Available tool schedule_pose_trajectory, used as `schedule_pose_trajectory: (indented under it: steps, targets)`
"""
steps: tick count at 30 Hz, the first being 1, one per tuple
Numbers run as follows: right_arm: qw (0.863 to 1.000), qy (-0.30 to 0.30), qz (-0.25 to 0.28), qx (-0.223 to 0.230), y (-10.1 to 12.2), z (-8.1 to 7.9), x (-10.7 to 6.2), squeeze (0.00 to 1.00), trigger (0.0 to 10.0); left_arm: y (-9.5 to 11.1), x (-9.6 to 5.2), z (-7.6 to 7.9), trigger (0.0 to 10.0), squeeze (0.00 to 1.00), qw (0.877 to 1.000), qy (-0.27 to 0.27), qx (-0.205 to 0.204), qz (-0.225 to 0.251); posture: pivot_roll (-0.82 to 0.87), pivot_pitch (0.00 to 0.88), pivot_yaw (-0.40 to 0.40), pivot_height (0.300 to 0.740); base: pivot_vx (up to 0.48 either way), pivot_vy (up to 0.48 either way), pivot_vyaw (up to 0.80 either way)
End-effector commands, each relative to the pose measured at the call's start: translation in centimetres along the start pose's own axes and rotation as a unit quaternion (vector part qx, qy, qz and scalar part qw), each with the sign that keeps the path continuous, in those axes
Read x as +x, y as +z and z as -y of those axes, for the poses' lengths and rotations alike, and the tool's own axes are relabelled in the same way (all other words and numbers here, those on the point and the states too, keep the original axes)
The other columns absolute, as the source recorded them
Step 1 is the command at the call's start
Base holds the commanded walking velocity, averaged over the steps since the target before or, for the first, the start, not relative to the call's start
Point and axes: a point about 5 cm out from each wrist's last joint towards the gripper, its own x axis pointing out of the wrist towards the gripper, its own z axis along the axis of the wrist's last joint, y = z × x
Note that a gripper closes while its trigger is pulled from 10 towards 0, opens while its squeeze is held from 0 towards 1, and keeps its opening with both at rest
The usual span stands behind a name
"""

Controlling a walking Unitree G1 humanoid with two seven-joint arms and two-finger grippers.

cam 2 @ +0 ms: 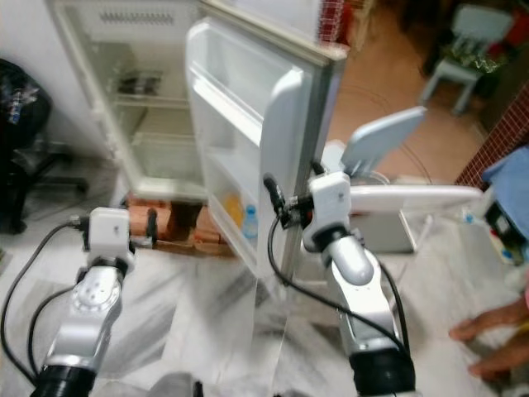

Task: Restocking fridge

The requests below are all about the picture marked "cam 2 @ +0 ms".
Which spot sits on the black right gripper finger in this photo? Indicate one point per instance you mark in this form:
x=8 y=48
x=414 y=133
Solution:
x=316 y=168
x=274 y=197

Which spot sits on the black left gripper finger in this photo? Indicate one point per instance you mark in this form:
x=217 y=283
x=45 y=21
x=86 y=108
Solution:
x=151 y=223

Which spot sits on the blue cap water bottle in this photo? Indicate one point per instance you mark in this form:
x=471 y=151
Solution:
x=250 y=222

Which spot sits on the silver fridge door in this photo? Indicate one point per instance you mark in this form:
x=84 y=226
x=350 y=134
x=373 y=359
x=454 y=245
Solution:
x=256 y=107

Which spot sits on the silver fridge body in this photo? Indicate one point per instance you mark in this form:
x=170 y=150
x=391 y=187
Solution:
x=149 y=157

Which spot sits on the red clay brick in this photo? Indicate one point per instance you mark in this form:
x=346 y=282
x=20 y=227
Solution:
x=136 y=200

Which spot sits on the orange drink bottle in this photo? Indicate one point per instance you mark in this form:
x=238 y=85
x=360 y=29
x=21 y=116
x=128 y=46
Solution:
x=233 y=208

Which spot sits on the red checked cloth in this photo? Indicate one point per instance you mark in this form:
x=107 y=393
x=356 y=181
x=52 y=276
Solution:
x=333 y=18

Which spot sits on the blue cloth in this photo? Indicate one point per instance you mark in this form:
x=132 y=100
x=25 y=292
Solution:
x=508 y=178

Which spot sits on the black handheld device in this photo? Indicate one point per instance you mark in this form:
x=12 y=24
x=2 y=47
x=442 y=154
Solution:
x=504 y=231

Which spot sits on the pale blue kid chair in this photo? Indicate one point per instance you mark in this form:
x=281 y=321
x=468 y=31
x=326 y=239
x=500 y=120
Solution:
x=475 y=29

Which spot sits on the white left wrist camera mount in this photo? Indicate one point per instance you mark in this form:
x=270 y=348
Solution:
x=111 y=233

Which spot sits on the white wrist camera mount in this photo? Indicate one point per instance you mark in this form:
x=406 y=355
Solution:
x=331 y=203
x=111 y=233

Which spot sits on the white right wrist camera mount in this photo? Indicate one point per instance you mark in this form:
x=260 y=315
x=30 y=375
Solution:
x=331 y=203

